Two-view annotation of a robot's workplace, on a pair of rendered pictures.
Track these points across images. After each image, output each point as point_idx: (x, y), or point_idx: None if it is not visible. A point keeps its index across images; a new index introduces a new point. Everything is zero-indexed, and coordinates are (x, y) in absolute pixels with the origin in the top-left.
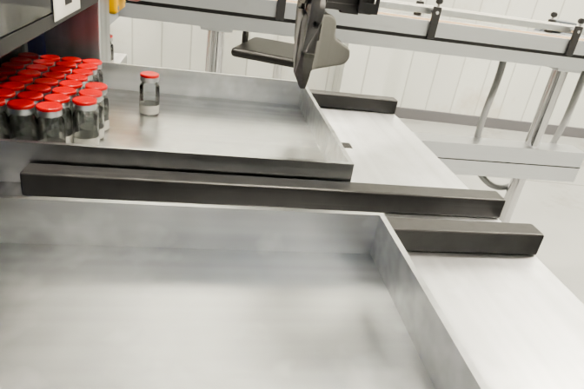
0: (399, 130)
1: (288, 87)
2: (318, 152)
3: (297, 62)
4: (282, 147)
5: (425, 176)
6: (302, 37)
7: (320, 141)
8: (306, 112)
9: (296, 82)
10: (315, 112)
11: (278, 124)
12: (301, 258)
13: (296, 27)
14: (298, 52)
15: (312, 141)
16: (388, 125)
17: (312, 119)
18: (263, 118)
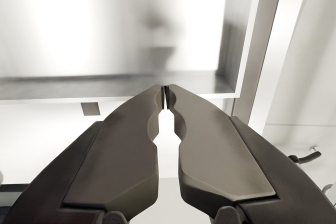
0: (160, 168)
1: (234, 68)
2: (44, 76)
3: (139, 98)
4: (37, 32)
5: (42, 161)
6: (108, 140)
7: (54, 83)
8: (161, 81)
9: (236, 84)
10: (103, 92)
11: (126, 34)
12: None
13: (232, 142)
14: (145, 110)
15: (79, 74)
16: (173, 162)
17: (115, 85)
18: (147, 11)
